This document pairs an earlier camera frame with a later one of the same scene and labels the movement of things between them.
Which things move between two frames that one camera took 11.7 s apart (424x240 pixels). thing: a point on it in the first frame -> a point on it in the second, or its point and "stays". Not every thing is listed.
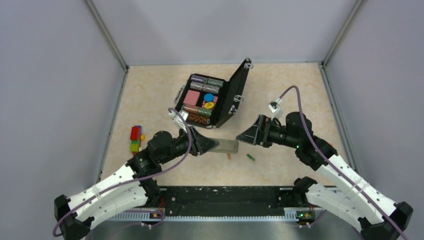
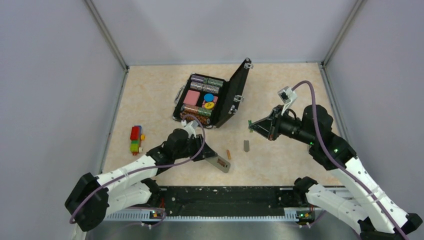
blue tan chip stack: [200, 86] stays
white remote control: [225, 146] -> [220, 163]
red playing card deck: [191, 97] stays
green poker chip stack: [215, 82] stays
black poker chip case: [208, 101] stays
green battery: [250, 157] -> [249, 122]
